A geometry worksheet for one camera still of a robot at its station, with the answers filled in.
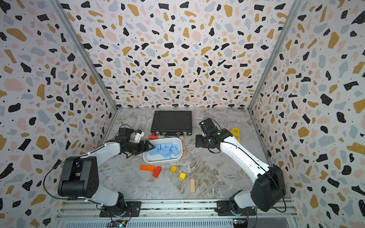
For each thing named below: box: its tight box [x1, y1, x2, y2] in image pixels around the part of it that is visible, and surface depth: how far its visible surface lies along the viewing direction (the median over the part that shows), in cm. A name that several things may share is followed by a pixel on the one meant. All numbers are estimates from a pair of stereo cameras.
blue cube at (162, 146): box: [160, 143, 166, 151], surface depth 97 cm
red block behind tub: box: [148, 134, 159, 140], surface depth 105 cm
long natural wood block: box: [190, 178, 196, 194], surface depth 83 cm
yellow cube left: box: [170, 165, 178, 174], surface depth 87 cm
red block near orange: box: [152, 166, 163, 179], surface depth 87 cm
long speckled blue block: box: [170, 145, 179, 156], surface depth 94 cm
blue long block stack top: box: [159, 148, 171, 156], surface depth 96 cm
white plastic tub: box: [142, 137, 183, 163], surface depth 95 cm
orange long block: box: [139, 164, 156, 172], surface depth 89 cm
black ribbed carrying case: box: [150, 110, 193, 136], surface depth 108 cm
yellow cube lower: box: [179, 172, 187, 181], surface depth 85 cm
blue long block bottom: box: [148, 147, 160, 156], surface depth 95 cm
